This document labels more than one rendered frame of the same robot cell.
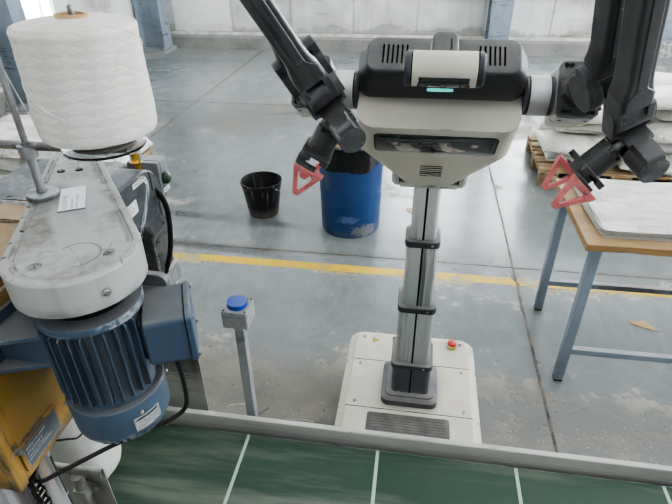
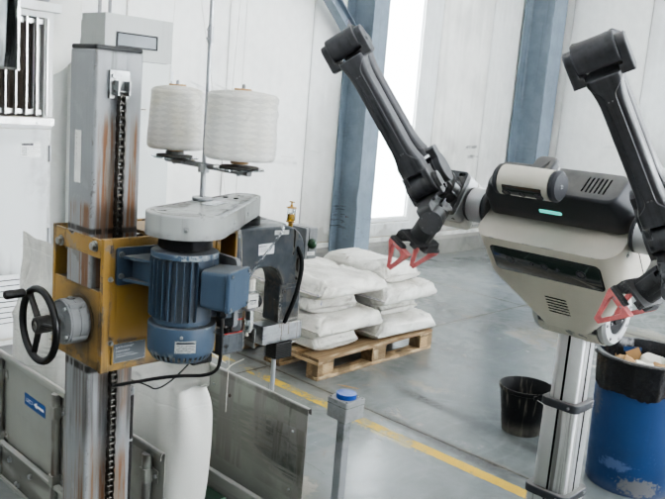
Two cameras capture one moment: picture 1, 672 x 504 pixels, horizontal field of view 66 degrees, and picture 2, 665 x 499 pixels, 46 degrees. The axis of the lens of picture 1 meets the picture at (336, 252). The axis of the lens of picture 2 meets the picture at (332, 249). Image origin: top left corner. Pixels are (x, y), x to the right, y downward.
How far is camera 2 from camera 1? 1.08 m
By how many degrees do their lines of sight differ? 39
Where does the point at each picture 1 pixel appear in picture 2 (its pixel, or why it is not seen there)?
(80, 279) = (175, 216)
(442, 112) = (551, 234)
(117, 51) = (252, 107)
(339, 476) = not seen: outside the picture
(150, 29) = not seen: hidden behind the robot
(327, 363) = not seen: outside the picture
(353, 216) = (622, 460)
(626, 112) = (645, 226)
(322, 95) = (420, 184)
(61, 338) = (156, 256)
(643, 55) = (630, 166)
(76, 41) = (231, 97)
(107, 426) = (158, 338)
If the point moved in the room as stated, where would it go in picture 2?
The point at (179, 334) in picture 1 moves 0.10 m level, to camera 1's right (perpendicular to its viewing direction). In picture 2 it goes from (221, 286) to (256, 296)
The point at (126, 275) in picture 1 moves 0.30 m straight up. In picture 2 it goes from (201, 227) to (209, 82)
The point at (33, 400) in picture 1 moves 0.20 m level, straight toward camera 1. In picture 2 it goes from (136, 321) to (120, 348)
